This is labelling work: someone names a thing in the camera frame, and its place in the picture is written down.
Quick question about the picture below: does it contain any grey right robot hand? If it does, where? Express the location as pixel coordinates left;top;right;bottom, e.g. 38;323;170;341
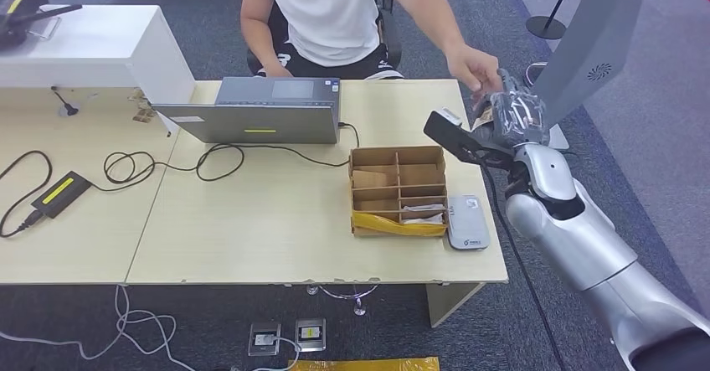
471;69;551;149

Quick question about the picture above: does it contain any person's right hand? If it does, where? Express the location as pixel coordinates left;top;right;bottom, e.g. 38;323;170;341
260;63;294;79

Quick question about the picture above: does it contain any person's left hand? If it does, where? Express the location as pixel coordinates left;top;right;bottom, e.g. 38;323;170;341
446;44;505;99

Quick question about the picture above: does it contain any person's ID card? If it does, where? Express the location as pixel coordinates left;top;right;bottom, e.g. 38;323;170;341
471;105;496;132

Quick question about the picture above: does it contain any clear plastic hand cover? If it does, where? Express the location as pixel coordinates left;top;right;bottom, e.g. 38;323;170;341
474;90;551;147

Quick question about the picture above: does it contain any person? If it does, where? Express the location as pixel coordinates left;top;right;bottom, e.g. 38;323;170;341
239;0;505;99

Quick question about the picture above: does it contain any white card reader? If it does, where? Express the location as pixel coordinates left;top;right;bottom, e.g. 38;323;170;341
446;194;491;251

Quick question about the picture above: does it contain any grey laptop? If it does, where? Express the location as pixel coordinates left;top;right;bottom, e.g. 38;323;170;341
152;75;342;146

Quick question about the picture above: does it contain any chrome tube loop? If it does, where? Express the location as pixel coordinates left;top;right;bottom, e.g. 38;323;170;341
522;61;549;90

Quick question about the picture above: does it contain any black stanchion with round base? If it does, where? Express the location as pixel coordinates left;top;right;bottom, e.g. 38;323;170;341
525;0;581;40

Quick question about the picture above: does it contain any black office chair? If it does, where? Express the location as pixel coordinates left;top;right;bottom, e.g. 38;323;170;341
246;0;404;75

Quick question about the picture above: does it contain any grey kiosk stand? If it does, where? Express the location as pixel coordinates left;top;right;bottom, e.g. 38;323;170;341
521;0;681;152

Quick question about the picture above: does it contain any brown cardboard organizer box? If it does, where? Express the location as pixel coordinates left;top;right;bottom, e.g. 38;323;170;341
347;145;450;238

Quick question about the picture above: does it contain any small brown wooden model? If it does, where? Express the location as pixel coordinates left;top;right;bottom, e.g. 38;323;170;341
128;88;157;124

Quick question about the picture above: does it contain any white crumpled paper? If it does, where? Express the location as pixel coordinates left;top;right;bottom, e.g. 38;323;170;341
400;203;446;225

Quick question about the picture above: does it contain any small yellow plastic bag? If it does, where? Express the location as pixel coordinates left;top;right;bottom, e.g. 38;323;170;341
352;210;448;238

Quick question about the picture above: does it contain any white cabinet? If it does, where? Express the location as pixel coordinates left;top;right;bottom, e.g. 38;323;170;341
0;4;196;137

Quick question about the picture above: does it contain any pale wooden desk leg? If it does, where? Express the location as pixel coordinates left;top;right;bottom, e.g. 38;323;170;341
425;282;485;328

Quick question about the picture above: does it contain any black pin on round base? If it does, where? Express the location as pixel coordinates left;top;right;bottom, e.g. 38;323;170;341
50;85;80;118

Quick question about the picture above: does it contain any small clear plastic case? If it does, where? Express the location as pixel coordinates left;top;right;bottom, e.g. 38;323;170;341
26;16;62;40

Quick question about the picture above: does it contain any black power adapter yellow label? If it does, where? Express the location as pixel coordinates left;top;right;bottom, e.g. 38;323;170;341
31;170;93;219

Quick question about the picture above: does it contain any floor socket with yellow label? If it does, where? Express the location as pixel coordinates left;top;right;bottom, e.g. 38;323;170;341
294;317;327;353

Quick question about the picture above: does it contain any black antenna router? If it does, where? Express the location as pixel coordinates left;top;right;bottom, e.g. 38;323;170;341
0;0;96;50

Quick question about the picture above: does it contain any floor socket with white plug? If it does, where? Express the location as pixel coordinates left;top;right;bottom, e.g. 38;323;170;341
248;322;282;358

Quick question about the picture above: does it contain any large yellow plastic sheet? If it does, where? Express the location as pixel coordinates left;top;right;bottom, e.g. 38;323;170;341
287;357;441;371

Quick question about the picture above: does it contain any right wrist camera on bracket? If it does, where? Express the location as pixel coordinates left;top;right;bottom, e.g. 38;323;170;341
423;107;517;171

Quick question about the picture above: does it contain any black laptop charger cable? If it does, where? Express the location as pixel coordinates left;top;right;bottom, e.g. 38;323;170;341
91;121;361;192

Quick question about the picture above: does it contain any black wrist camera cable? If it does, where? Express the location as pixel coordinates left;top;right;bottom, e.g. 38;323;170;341
482;166;567;371

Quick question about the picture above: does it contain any chrome wire hook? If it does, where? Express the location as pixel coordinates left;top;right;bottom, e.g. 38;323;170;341
306;284;379;317

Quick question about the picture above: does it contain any short white plug cable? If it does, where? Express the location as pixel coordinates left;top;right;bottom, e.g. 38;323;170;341
252;337;303;371

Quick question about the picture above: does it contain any long white floor cable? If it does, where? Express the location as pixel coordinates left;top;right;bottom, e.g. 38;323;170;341
0;285;195;371

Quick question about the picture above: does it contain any black mains cable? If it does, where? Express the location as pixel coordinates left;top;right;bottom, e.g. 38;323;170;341
0;150;54;240

